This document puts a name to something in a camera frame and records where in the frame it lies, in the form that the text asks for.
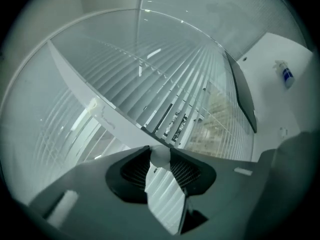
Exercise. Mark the black desk divider panel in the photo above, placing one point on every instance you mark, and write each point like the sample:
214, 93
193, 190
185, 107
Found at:
243, 91

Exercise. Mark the blue label spray bottle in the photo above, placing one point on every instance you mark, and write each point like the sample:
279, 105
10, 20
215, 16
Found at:
287, 76

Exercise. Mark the white ball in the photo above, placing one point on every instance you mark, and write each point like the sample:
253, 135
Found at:
160, 156

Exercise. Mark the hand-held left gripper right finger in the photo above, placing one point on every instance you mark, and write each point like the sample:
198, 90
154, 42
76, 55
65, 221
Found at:
197, 176

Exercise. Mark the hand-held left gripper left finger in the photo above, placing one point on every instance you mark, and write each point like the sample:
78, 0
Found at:
125, 179

